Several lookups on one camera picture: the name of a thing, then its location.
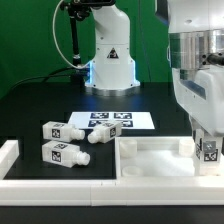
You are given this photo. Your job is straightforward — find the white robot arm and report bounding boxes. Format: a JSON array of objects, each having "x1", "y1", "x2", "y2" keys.
[{"x1": 70, "y1": 0, "x2": 224, "y2": 137}]

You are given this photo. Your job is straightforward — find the white tag sheet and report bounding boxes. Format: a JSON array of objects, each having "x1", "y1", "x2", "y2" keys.
[{"x1": 68, "y1": 112, "x2": 154, "y2": 130}]

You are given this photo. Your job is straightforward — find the black cable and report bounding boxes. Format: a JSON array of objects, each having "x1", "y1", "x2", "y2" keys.
[{"x1": 0, "y1": 67, "x2": 88, "y2": 101}]

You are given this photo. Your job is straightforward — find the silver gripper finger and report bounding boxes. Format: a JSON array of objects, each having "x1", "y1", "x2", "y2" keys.
[{"x1": 189, "y1": 115, "x2": 200, "y2": 140}]

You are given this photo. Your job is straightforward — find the white square table top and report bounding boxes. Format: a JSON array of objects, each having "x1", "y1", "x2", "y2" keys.
[{"x1": 115, "y1": 136, "x2": 224, "y2": 178}]

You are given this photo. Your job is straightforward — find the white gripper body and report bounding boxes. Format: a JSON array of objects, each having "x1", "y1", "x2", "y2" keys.
[{"x1": 172, "y1": 65, "x2": 224, "y2": 137}]

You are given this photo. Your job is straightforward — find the white U-shaped fence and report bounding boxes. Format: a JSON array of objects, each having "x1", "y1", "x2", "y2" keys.
[{"x1": 0, "y1": 140, "x2": 224, "y2": 206}]

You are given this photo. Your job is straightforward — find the white cable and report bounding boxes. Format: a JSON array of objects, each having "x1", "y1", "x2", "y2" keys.
[{"x1": 52, "y1": 0, "x2": 88, "y2": 70}]

